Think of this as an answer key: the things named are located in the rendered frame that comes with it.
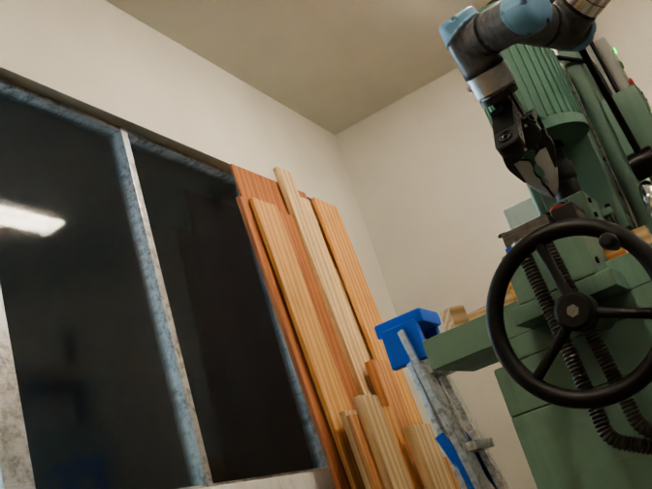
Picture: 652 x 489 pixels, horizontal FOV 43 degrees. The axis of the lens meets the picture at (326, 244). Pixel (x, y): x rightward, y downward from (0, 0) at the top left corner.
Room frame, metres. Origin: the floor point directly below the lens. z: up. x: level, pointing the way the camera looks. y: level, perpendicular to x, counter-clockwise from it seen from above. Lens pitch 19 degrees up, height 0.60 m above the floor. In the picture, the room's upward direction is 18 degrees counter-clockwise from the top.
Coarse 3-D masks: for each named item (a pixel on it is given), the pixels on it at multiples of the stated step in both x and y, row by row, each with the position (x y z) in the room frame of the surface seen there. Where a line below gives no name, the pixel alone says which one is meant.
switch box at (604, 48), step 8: (600, 40) 1.72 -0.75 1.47; (600, 48) 1.72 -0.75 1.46; (608, 48) 1.72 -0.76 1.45; (592, 56) 1.73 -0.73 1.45; (608, 56) 1.72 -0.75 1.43; (616, 56) 1.77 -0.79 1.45; (600, 64) 1.73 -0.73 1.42; (608, 64) 1.72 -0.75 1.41; (616, 64) 1.72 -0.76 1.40; (616, 72) 1.72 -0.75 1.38; (624, 72) 1.78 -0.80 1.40; (608, 80) 1.73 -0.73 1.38; (616, 80) 1.72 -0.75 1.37; (624, 80) 1.72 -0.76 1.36; (624, 88) 1.72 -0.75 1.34
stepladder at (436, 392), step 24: (408, 312) 2.40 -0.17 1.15; (432, 312) 2.47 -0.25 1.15; (384, 336) 2.42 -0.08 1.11; (408, 336) 2.39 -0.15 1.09; (432, 336) 2.53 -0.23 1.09; (408, 360) 2.40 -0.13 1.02; (432, 384) 2.38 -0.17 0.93; (432, 408) 2.39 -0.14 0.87; (456, 408) 2.51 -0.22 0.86; (456, 432) 2.37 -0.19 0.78; (456, 456) 2.38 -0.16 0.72; (480, 456) 2.51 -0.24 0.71; (480, 480) 2.36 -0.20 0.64; (504, 480) 2.53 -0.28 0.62
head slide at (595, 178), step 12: (564, 72) 1.66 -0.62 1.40; (588, 132) 1.61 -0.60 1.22; (588, 144) 1.60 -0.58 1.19; (576, 156) 1.61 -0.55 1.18; (588, 156) 1.60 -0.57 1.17; (600, 156) 1.62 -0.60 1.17; (540, 168) 1.65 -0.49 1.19; (576, 168) 1.62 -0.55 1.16; (588, 168) 1.61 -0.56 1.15; (600, 168) 1.60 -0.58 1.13; (588, 180) 1.61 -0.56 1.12; (600, 180) 1.60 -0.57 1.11; (612, 180) 1.64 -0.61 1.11; (588, 192) 1.62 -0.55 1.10; (600, 192) 1.61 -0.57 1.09; (612, 192) 1.60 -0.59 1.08; (612, 204) 1.60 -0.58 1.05; (624, 204) 1.65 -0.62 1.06; (552, 216) 1.66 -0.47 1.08; (624, 216) 1.60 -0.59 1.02
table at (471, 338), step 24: (624, 264) 1.38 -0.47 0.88; (576, 288) 1.32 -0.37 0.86; (600, 288) 1.31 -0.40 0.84; (624, 288) 1.35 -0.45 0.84; (504, 312) 1.48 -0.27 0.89; (528, 312) 1.36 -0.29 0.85; (456, 336) 1.53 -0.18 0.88; (480, 336) 1.51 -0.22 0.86; (432, 360) 1.56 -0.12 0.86; (456, 360) 1.53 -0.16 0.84; (480, 360) 1.62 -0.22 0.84
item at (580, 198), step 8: (576, 192) 1.50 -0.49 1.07; (584, 192) 1.50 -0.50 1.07; (568, 200) 1.51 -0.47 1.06; (576, 200) 1.50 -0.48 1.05; (584, 200) 1.49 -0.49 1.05; (592, 200) 1.54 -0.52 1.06; (584, 208) 1.50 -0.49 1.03; (592, 208) 1.51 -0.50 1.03; (600, 208) 1.59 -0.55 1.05; (592, 216) 1.49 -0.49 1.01; (600, 216) 1.55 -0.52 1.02
